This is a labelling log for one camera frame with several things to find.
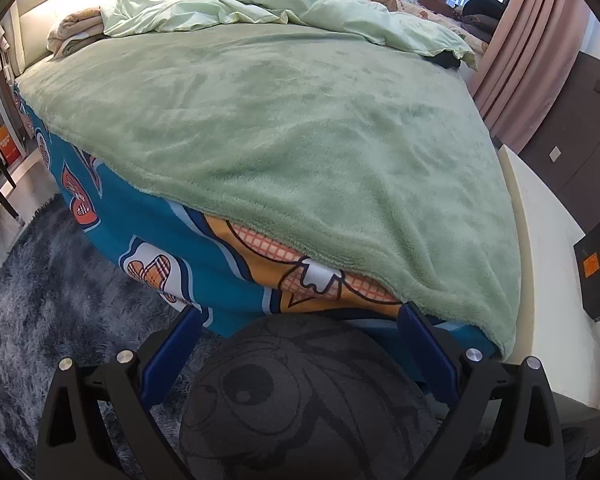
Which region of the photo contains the grey shaggy rug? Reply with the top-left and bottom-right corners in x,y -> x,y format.
0,194 -> 221,476

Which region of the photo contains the dark wood wall panel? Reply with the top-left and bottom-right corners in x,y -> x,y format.
520,52 -> 600,232

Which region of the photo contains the white bedside table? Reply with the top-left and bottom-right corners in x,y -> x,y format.
498,145 -> 600,422

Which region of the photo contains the floral window seat quilt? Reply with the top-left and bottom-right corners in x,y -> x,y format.
370,0 -> 488,56

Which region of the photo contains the white wall socket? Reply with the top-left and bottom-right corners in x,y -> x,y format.
550,146 -> 562,162

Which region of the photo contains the bed with green blanket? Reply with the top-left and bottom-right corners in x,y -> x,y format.
14,23 -> 521,358

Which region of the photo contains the pale green duvet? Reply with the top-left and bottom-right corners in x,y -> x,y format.
99,0 -> 478,70

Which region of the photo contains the folded beige towel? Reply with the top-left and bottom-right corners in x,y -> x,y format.
46,8 -> 105,58

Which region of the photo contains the pink curtain right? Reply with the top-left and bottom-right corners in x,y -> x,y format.
469,0 -> 590,153

